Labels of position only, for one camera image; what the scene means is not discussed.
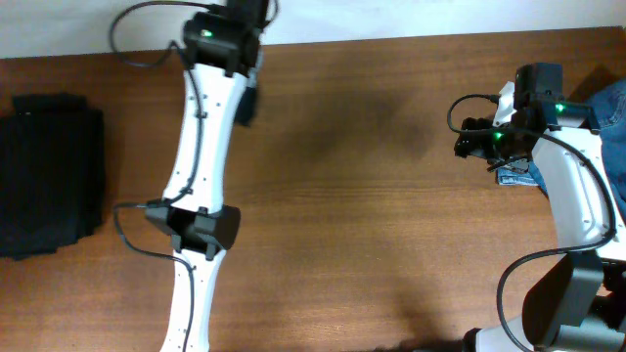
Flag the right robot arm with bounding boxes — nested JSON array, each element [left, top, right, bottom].
[[454, 63, 625, 352]]

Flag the black t-shirt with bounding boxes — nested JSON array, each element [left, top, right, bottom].
[[234, 87, 258, 127]]

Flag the blue denim jeans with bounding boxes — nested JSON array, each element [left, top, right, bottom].
[[496, 80, 626, 221]]

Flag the black fabric storage container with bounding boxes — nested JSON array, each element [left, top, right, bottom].
[[1, 93, 106, 260]]

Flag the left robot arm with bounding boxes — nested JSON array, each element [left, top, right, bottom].
[[146, 1, 270, 351]]

